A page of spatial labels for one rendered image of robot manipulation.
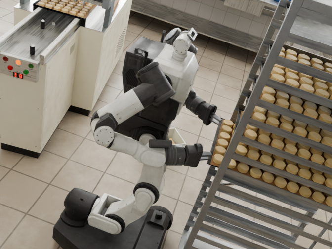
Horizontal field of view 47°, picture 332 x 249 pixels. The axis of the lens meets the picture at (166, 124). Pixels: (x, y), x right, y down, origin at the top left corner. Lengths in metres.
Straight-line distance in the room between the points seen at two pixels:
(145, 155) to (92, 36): 1.75
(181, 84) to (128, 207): 0.89
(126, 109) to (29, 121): 1.46
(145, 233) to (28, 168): 1.05
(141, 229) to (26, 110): 1.12
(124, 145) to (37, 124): 1.37
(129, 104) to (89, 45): 1.76
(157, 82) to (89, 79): 1.89
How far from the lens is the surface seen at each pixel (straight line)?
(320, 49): 1.40
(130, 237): 2.43
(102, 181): 2.94
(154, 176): 1.99
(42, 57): 2.49
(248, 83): 1.92
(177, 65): 1.62
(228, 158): 1.60
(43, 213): 2.71
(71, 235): 2.40
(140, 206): 2.10
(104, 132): 1.46
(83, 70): 3.29
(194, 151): 1.64
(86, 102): 3.44
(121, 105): 1.46
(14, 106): 2.82
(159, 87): 1.47
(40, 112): 2.76
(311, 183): 1.69
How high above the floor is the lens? 2.08
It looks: 35 degrees down
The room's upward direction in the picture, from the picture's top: 17 degrees clockwise
